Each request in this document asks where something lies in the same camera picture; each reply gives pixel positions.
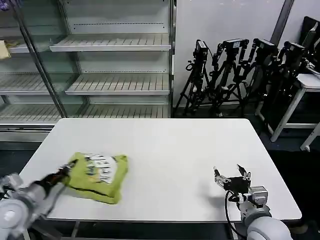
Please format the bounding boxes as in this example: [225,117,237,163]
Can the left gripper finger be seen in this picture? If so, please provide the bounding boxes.
[60,160,78,174]

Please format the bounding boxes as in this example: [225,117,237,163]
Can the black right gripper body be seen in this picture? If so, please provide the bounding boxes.
[223,175,251,195]

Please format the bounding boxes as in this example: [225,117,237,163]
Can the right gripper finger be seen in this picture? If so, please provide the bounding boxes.
[236,163,252,181]
[212,165,227,187]

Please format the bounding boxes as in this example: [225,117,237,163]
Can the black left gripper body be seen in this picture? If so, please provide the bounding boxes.
[42,168,71,188]

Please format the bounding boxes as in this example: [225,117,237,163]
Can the yellow-green printed shirt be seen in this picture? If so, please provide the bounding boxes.
[65,151,130,205]

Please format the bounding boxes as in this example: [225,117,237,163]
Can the empty grey display shelf rack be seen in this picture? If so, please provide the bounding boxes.
[0,0,176,151]

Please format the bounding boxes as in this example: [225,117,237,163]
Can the black monitor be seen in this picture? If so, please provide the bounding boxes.
[300,15,320,75]

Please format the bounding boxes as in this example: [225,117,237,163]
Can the grey slanted metal bar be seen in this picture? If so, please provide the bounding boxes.
[270,0,295,52]

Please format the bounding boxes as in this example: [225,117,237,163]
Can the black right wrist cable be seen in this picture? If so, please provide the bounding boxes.
[224,190,242,240]

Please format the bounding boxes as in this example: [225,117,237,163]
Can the black camera tripod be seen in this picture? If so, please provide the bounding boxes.
[174,39,211,116]
[209,38,251,116]
[268,41,308,128]
[238,37,280,118]

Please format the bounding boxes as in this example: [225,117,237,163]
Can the white metal-frame desk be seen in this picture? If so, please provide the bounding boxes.
[254,73,320,153]

